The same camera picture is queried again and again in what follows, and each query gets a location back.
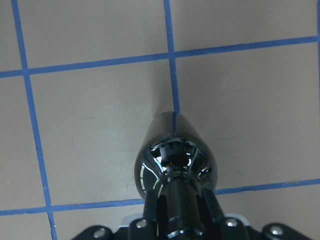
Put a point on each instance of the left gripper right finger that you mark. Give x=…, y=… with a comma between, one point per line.
x=215, y=211

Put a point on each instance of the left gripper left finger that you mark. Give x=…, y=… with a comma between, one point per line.
x=150, y=212

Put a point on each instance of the dark wine bottle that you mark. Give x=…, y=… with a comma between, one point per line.
x=176, y=163

